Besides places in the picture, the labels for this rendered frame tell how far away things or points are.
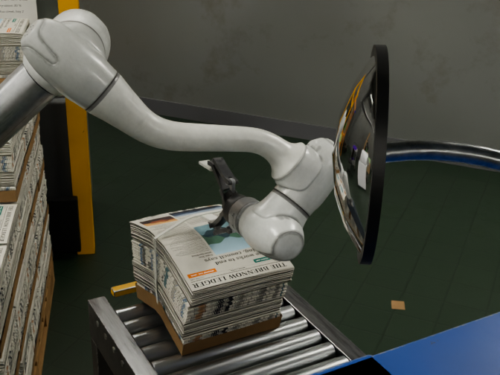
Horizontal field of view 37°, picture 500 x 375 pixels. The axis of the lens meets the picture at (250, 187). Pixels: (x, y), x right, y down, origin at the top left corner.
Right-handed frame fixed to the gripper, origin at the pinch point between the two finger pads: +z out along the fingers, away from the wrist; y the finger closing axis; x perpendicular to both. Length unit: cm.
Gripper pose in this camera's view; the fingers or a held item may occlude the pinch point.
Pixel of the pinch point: (205, 188)
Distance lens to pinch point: 193.9
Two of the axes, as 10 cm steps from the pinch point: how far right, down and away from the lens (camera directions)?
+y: -0.1, 9.4, 3.3
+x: 8.8, -1.5, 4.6
